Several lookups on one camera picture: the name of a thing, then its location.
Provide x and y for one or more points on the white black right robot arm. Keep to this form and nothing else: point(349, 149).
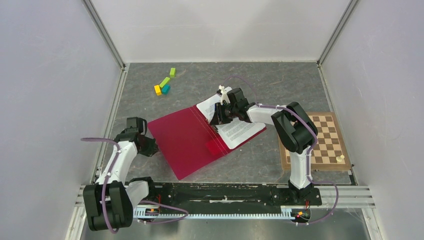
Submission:
point(295, 129)

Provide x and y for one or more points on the printed text paper sheet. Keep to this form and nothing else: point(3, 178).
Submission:
point(233, 134)

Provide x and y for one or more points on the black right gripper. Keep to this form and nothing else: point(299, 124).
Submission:
point(219, 117)

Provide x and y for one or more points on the wooden chessboard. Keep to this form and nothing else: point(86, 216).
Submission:
point(330, 144)

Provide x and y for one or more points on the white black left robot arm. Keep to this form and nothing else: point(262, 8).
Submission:
point(111, 200)

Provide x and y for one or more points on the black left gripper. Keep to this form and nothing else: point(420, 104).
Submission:
point(151, 150)

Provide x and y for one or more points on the light green block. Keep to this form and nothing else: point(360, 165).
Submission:
point(172, 72)

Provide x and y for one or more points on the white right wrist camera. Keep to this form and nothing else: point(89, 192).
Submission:
point(223, 92)

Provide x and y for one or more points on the orange yellow block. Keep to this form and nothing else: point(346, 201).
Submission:
point(158, 90)

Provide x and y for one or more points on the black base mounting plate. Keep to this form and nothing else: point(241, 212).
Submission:
point(176, 193)

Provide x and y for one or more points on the aluminium frame rail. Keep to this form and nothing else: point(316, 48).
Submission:
point(345, 197)

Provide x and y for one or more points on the red clip file folder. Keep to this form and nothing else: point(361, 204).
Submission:
point(189, 143)

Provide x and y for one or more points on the teal block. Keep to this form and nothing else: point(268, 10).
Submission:
point(166, 88)

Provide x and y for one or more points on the cream chess pawn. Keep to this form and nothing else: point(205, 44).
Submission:
point(340, 158)

